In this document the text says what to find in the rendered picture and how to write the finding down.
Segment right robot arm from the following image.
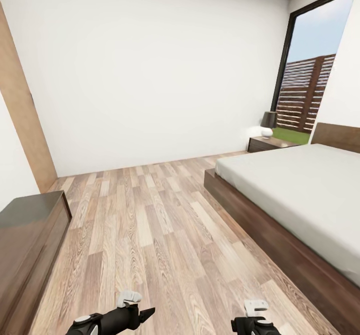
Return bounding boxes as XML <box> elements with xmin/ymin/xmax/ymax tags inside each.
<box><xmin>230</xmin><ymin>299</ymin><xmax>282</xmax><ymax>335</ymax></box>

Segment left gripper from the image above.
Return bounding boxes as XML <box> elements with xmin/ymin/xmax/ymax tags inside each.
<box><xmin>110</xmin><ymin>303</ymin><xmax>156</xmax><ymax>335</ymax></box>

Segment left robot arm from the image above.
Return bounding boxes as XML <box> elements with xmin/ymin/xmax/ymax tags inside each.
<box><xmin>65</xmin><ymin>290</ymin><xmax>156</xmax><ymax>335</ymax></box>

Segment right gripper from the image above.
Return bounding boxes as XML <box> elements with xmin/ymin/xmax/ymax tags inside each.
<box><xmin>230</xmin><ymin>316</ymin><xmax>265</xmax><ymax>335</ymax></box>

